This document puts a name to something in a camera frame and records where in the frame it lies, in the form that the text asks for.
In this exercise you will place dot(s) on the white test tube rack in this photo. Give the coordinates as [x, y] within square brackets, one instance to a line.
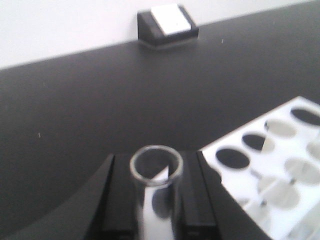
[270, 168]

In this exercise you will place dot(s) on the black white power socket box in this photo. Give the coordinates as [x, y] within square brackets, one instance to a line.
[165, 25]

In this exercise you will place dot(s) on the tall clear test tube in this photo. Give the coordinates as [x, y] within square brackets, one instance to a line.
[157, 172]

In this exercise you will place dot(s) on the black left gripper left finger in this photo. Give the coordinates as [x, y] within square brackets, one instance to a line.
[100, 210]

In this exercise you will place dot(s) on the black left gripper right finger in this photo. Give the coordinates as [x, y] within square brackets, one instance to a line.
[209, 212]

